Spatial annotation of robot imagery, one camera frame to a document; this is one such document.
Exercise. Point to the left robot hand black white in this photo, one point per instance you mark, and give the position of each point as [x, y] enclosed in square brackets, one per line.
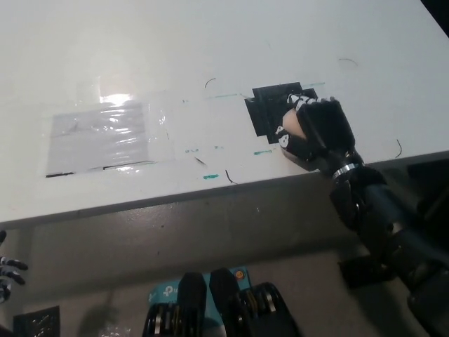
[8, 270]

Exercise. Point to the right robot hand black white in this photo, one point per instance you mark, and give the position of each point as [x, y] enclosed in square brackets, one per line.
[326, 130]

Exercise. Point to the black mask tape square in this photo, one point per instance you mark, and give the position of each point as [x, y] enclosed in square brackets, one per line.
[268, 109]

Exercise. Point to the small black floor tape patch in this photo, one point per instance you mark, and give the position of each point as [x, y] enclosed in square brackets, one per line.
[36, 321]

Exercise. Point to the large black floor tape patch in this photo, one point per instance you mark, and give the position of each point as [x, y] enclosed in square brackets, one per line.
[358, 270]

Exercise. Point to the clear plastic taped sheet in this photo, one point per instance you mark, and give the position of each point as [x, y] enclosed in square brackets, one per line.
[101, 138]

